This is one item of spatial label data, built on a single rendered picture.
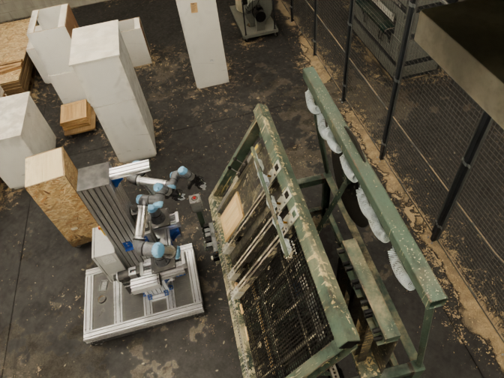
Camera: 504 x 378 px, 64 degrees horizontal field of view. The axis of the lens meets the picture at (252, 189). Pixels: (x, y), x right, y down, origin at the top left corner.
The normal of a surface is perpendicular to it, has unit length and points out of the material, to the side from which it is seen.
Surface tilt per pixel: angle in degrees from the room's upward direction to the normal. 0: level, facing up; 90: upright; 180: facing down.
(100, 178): 0
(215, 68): 90
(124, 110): 90
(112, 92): 90
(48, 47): 90
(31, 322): 0
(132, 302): 0
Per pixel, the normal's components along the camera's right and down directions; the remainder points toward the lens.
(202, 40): 0.23, 0.73
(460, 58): -0.97, 0.24
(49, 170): -0.10, -0.64
